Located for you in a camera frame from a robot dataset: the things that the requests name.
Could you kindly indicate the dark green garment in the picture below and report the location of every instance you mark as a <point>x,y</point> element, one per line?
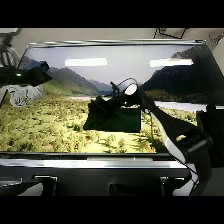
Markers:
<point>123,120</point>

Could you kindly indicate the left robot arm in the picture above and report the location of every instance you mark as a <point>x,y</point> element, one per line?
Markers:
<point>23,76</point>

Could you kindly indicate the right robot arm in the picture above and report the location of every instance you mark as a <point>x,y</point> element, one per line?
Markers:
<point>168,125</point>

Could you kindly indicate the white printed garment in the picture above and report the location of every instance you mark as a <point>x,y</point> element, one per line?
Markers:
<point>25,95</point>

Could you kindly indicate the silver frame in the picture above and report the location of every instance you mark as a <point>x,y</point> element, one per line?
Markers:
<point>100,164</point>

